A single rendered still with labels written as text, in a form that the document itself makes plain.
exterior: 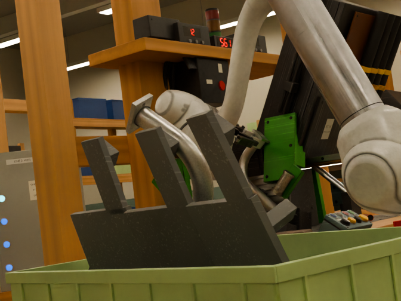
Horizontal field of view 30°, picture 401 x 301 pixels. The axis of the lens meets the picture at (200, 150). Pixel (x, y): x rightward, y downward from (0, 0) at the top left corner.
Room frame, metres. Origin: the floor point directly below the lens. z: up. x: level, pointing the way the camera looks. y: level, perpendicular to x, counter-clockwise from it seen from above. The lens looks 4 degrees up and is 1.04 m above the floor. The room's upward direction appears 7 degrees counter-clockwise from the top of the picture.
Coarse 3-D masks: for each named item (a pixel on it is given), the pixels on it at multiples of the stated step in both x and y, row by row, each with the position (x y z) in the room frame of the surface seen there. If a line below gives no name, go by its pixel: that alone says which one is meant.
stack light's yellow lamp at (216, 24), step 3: (207, 21) 2.72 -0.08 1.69; (210, 21) 2.71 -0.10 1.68; (213, 21) 2.71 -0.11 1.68; (216, 21) 2.71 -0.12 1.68; (219, 21) 2.72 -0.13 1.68; (207, 24) 2.72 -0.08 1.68; (210, 24) 2.71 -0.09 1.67; (213, 24) 2.71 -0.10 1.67; (216, 24) 2.71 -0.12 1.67; (219, 24) 2.72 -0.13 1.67; (210, 27) 2.71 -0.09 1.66; (213, 27) 2.71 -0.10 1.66; (216, 27) 2.71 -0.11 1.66; (219, 27) 2.72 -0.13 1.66; (210, 30) 2.71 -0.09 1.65; (213, 30) 2.71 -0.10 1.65; (216, 30) 2.71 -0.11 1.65; (219, 30) 2.72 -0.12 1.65
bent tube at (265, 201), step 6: (258, 132) 2.37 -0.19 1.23; (258, 138) 2.34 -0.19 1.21; (264, 138) 2.35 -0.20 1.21; (246, 150) 2.36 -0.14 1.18; (252, 150) 2.36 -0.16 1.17; (240, 156) 2.38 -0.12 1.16; (246, 156) 2.36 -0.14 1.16; (240, 162) 2.37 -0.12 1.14; (246, 162) 2.37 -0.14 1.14; (246, 168) 2.37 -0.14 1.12; (246, 174) 2.36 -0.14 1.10; (252, 186) 2.33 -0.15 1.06; (258, 192) 2.30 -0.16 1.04; (264, 198) 2.28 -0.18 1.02; (264, 204) 2.28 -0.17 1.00; (270, 204) 2.27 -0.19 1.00; (276, 204) 2.27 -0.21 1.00
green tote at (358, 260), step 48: (288, 240) 1.31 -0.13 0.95; (336, 240) 1.23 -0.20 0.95; (384, 240) 1.16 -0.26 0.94; (48, 288) 1.14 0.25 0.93; (96, 288) 1.05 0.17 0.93; (144, 288) 0.96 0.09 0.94; (192, 288) 0.88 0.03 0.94; (240, 288) 0.83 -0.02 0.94; (288, 288) 0.80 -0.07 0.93; (336, 288) 0.85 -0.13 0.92; (384, 288) 0.91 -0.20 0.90
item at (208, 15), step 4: (208, 8) 2.72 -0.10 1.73; (212, 8) 2.71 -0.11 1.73; (216, 8) 2.72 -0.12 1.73; (208, 12) 2.71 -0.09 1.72; (212, 12) 2.71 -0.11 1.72; (216, 12) 2.71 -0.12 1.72; (208, 16) 2.71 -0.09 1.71; (212, 16) 2.71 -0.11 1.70; (216, 16) 2.71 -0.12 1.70; (208, 20) 2.72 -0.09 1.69
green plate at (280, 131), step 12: (264, 120) 2.38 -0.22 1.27; (276, 120) 2.35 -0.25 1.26; (288, 120) 2.32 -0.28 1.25; (264, 132) 2.37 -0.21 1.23; (276, 132) 2.34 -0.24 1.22; (288, 132) 2.31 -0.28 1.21; (264, 144) 2.36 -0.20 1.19; (276, 144) 2.33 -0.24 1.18; (288, 144) 2.31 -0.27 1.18; (264, 156) 2.36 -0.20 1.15; (276, 156) 2.33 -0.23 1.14; (288, 156) 2.30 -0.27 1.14; (300, 156) 2.33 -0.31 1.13; (264, 168) 2.35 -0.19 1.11; (276, 168) 2.32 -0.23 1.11; (288, 168) 2.29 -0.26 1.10; (300, 168) 2.36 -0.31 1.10; (264, 180) 2.34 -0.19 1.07; (276, 180) 2.31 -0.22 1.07
